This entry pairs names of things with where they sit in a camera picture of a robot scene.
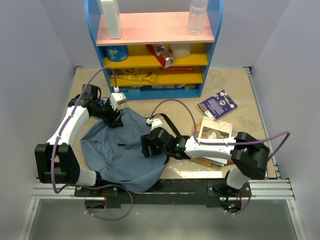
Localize flat red box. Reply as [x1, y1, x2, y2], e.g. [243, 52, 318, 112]
[159, 66, 194, 71]

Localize purple book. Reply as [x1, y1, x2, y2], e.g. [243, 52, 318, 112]
[197, 90, 238, 120]

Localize yellow chips bag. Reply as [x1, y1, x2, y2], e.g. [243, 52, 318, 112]
[114, 67, 158, 83]

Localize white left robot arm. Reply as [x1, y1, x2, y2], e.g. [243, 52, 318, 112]
[34, 84, 127, 196]

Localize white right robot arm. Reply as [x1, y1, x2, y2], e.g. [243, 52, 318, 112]
[140, 127, 270, 197]

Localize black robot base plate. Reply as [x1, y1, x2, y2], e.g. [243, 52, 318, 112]
[74, 178, 252, 210]

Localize white items on bottom shelf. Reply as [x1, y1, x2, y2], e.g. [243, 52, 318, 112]
[122, 83, 198, 93]

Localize blue wooden shelf unit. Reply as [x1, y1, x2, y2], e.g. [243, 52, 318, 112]
[84, 0, 224, 100]

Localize orange treehouse book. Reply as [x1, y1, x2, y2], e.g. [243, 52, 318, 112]
[191, 123, 212, 167]

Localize translucent white plastic cup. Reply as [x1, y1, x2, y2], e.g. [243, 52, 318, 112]
[169, 43, 192, 59]

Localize red and silver snack box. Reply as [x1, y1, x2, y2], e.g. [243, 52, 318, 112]
[145, 44, 175, 68]

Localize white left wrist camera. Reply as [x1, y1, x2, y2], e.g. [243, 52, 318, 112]
[109, 92, 127, 110]

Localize aluminium front frame rail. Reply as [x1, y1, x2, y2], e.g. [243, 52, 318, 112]
[31, 178, 295, 200]

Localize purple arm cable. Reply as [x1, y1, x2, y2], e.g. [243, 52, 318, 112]
[148, 99, 291, 216]
[49, 66, 134, 221]

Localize blue cylindrical snack can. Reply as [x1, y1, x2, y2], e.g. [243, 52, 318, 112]
[105, 45, 129, 62]

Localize clear plastic water bottle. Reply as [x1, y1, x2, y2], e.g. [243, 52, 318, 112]
[187, 0, 209, 36]

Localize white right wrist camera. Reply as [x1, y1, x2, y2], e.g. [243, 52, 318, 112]
[146, 118, 163, 131]

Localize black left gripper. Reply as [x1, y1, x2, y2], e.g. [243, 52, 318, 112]
[92, 97, 124, 129]

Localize white coffee cover book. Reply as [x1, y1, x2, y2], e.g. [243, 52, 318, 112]
[197, 116, 233, 167]

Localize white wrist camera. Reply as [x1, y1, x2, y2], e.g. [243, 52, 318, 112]
[146, 118, 163, 131]
[109, 92, 127, 110]

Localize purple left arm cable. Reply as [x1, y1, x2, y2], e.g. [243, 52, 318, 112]
[49, 66, 134, 221]

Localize white rectangular bottle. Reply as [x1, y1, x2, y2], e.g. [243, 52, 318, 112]
[100, 0, 122, 39]

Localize blue-grey fabric backpack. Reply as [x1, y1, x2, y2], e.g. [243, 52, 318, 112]
[80, 107, 170, 192]

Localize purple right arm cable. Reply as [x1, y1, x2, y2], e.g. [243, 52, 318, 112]
[148, 99, 291, 216]

